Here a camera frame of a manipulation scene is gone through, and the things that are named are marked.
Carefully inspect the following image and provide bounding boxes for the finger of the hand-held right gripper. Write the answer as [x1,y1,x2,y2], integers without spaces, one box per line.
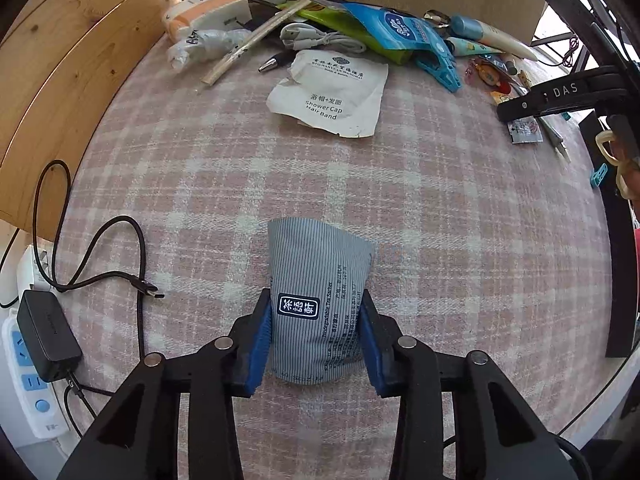
[496,67,633,122]

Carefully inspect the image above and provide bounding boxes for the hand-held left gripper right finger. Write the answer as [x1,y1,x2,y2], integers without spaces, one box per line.
[359,290,578,480]

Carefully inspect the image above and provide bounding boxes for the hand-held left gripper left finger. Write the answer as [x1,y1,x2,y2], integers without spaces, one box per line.
[57,289,273,480]

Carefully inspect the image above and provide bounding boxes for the grey striped tea sachet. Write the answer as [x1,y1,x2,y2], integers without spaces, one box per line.
[266,217,377,386]

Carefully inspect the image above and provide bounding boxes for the orange and white tissue pack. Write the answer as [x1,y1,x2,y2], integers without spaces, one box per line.
[161,0,251,43]

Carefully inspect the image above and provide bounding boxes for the white pen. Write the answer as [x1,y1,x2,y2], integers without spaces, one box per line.
[535,117,572,163]

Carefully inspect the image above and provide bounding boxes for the small grey and red sachet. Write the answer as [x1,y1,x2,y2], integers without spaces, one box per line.
[506,116,543,145]

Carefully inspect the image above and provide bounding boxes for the cream hair claw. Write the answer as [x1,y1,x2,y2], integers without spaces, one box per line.
[595,130,640,201]

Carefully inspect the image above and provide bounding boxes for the orange and white sachet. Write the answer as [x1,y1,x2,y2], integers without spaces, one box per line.
[480,57,516,106]

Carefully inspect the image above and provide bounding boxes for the cream tube with blue cap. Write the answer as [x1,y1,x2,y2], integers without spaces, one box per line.
[450,14,538,61]

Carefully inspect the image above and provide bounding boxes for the black stand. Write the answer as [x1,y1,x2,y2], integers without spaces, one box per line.
[531,0,640,68]

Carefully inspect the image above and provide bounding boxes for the small tube with blue print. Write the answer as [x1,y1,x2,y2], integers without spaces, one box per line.
[445,36,503,57]

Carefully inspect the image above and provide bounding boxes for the blue plastic clip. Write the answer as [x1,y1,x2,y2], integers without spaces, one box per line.
[412,40,462,93]

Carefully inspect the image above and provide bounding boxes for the pink plaid blanket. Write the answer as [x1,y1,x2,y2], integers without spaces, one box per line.
[52,5,618,480]

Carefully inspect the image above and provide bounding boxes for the green packet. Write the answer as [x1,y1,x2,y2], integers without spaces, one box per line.
[277,0,431,66]

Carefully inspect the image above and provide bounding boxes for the blue tissue pack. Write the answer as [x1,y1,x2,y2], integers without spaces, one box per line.
[344,2,448,53]

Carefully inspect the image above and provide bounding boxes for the black upright bar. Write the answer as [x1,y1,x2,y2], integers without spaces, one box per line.
[602,195,640,358]

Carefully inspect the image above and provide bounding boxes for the black charger adapter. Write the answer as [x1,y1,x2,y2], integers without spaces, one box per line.
[16,290,83,383]

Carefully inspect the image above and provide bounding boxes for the white shower cap packet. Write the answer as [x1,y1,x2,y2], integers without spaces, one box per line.
[266,49,390,138]

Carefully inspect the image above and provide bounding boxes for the white power strip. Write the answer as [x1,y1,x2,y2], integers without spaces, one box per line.
[0,245,71,441]

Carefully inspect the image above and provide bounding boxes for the black pen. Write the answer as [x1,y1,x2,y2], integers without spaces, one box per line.
[257,52,288,73]

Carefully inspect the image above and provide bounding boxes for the wrapped wooden chopsticks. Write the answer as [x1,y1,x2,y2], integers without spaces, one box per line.
[201,0,341,86]

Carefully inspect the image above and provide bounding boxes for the crumpled clear plastic wrapper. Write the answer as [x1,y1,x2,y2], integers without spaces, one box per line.
[166,27,251,72]

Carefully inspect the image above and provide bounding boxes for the pine wooden panel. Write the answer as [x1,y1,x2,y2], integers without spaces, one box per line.
[0,0,181,241]

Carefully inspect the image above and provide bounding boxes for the black charging cable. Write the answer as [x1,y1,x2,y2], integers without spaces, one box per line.
[32,160,166,411]

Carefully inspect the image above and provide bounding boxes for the white coiled cable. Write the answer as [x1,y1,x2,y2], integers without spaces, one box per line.
[279,20,368,55]

